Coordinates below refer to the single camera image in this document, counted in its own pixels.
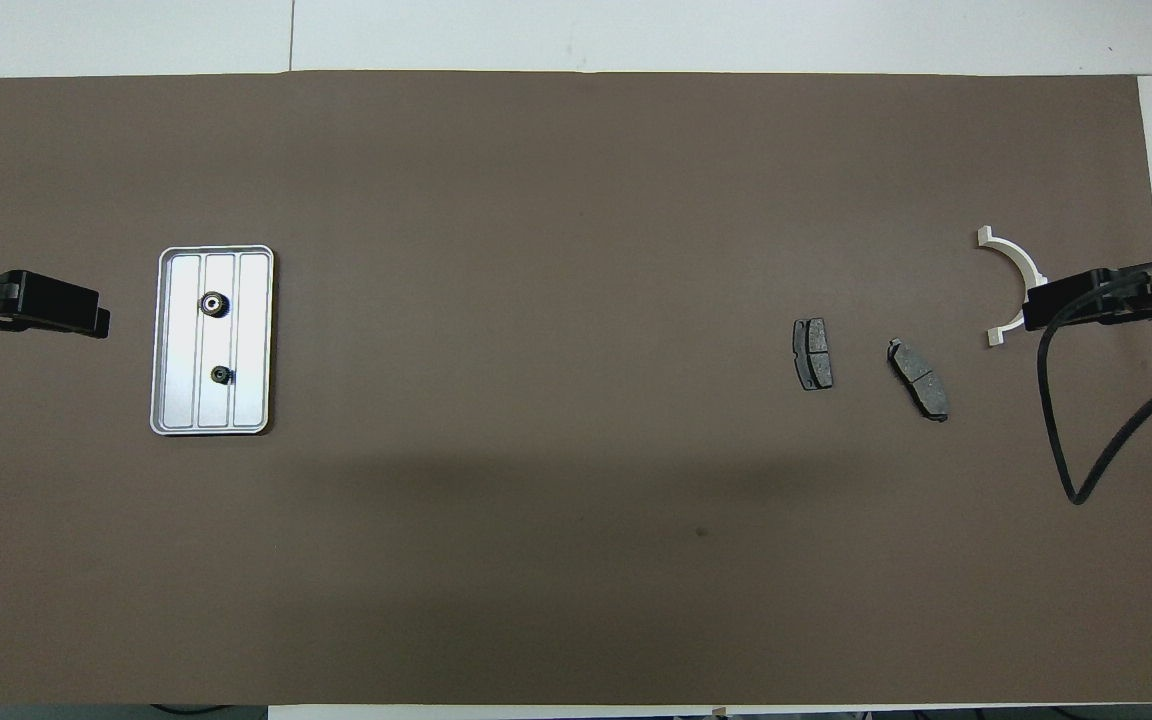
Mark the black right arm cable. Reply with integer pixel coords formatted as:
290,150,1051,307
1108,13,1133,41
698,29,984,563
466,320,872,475
1036,275,1152,506

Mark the silver ribbed metal tray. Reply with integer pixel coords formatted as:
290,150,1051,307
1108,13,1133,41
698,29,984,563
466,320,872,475
149,245,275,437

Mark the short grey brake pad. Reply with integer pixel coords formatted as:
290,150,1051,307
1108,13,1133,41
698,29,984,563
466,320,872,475
792,317,835,392

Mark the white half-ring bracket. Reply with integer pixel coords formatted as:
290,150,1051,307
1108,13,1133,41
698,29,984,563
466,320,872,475
976,225,1049,348

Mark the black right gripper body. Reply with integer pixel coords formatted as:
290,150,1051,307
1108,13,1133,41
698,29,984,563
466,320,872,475
1096,262,1152,324

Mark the long grey brake pad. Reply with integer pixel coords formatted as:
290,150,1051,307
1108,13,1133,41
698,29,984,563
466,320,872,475
886,338,951,423

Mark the brown table mat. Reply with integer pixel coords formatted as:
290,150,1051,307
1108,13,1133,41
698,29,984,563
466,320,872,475
0,70,1152,707

